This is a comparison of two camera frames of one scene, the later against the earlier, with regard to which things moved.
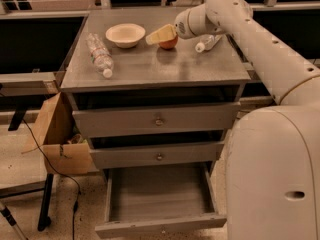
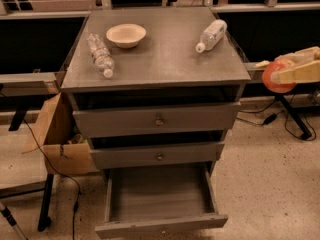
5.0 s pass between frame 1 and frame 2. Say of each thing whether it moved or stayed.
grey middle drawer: stayed
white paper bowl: stayed
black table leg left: stayed
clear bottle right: stayed
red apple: moved
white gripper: moved
